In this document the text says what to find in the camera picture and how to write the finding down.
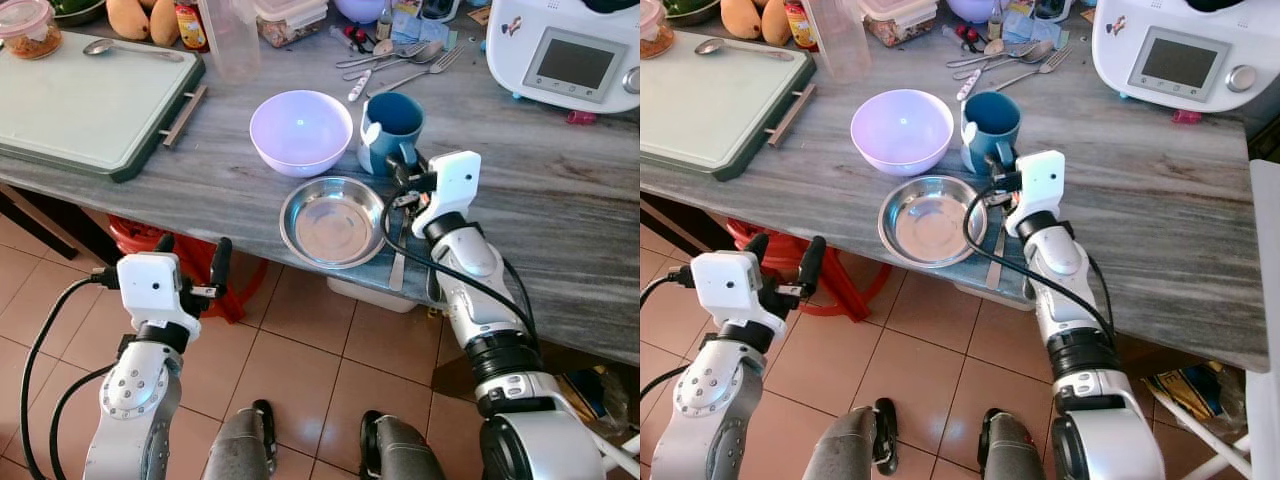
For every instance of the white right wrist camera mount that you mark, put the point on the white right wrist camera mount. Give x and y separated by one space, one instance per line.
452 185
1040 185

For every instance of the metal table knife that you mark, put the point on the metal table knife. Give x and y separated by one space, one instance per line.
995 262
397 262

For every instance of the bowl of green vegetables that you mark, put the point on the bowl of green vegetables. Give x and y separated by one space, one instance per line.
690 8
78 10

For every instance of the stainless steel plate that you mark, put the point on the stainless steel plate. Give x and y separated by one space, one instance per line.
928 225
330 225

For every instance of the small metal spoon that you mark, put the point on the small metal spoon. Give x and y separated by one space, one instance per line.
383 47
993 46

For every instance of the grey robot right leg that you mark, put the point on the grey robot right leg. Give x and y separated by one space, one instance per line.
405 450
1012 450

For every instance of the metal table spoon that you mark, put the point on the metal table spoon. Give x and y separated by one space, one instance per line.
1038 50
425 50

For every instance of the large metal serving spoon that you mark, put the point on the large metal serving spoon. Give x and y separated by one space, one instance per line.
100 46
710 45

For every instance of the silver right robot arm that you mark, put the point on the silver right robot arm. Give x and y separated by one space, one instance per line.
1062 262
470 262

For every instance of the white plastic tub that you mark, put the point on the white plastic tub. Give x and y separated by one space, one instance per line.
370 295

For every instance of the light blue packet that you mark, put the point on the light blue packet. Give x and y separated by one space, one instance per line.
415 28
1022 28

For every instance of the clear plastic pitcher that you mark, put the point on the clear plastic pitcher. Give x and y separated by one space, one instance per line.
232 45
838 45

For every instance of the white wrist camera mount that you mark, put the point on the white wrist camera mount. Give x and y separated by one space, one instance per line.
452 185
722 285
1040 185
150 285

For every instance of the dark printed bag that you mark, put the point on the dark printed bag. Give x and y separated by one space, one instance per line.
1195 395
595 395

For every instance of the pale green cutting board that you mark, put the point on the pale green cutting board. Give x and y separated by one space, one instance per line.
710 110
80 110

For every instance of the blue ceramic mug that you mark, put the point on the blue ceramic mug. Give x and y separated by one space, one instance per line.
385 125
985 125

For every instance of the small pink object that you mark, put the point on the small pink object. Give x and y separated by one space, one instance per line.
1187 116
581 117

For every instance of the grey robot leg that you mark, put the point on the grey robot leg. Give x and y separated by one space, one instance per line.
1012 450
405 450
240 445
845 445

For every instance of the yellow mango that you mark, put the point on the yellow mango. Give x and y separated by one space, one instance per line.
776 22
740 18
164 22
128 18

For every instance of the lavender plastic bowl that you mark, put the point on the lavender plastic bowl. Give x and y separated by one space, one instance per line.
902 130
300 130

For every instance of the red yellow sauce bottle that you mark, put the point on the red yellow sauce bottle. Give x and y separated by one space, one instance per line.
800 25
190 25

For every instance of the small red items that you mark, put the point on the small red items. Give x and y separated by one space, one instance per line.
966 35
355 35

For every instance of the grey robot left leg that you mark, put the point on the grey robot left leg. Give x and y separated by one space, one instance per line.
240 445
845 445

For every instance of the white kitchen appliance with screen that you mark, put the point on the white kitchen appliance with screen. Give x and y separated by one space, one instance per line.
570 55
1180 55

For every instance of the red plastic stool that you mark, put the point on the red plastic stool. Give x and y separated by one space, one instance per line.
850 290
140 240

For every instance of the purple round bowl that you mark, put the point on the purple round bowl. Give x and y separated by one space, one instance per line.
360 8
970 8

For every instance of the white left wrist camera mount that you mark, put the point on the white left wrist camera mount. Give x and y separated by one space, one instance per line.
722 285
150 285

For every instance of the metal fork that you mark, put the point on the metal fork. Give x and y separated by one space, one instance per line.
445 62
1050 62

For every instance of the clear plastic food box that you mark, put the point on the clear plastic food box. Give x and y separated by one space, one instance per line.
290 22
898 22

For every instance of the red lidded food container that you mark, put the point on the red lidded food container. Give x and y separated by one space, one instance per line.
654 30
30 30

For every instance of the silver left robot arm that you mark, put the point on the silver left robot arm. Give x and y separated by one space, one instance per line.
705 400
135 400

